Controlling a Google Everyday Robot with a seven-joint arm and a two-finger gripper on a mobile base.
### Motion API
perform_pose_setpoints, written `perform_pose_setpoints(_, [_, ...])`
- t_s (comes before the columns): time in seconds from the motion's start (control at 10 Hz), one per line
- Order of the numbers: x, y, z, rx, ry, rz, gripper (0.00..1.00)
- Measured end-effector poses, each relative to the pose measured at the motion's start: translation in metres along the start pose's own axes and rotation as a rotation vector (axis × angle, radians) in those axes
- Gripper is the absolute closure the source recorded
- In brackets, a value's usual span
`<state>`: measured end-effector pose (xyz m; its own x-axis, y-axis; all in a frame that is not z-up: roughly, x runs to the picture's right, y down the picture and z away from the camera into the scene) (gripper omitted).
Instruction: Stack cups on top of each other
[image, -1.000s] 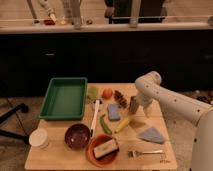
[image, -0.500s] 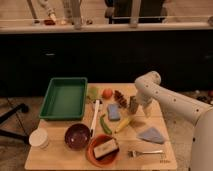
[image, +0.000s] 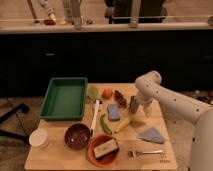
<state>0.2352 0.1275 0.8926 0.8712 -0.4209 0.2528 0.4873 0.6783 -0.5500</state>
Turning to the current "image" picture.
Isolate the dark metal cup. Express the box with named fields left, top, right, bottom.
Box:
left=129, top=96, right=139, bottom=114

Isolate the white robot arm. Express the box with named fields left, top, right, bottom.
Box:
left=135, top=71, right=213, bottom=171

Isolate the blue cloth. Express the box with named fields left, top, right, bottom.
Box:
left=137, top=127, right=165, bottom=144

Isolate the brown pine cone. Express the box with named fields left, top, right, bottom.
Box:
left=114, top=90, right=127, bottom=108

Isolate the blue sponge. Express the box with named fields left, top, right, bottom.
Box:
left=107, top=104, right=120, bottom=121

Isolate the orange fruit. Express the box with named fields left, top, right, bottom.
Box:
left=102, top=88, right=113, bottom=99

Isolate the silver fork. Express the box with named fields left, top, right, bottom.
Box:
left=127, top=150, right=164, bottom=157

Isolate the green pea pod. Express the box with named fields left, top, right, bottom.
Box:
left=100, top=114, right=112, bottom=135

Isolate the green leafy vegetable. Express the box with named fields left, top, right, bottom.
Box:
left=87, top=86, right=99, bottom=100

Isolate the white sponge block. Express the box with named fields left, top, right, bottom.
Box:
left=93, top=139, right=118, bottom=159

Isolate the orange bowl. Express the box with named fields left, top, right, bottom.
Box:
left=86, top=134, right=119, bottom=168

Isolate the purple bowl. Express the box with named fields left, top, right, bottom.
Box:
left=64, top=123, right=90, bottom=150

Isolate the green plastic tray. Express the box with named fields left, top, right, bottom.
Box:
left=39, top=77, right=87, bottom=120

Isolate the white paper cup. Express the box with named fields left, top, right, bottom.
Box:
left=29, top=128, right=49, bottom=148

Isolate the black chair base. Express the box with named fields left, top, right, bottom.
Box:
left=0, top=103, right=29, bottom=144

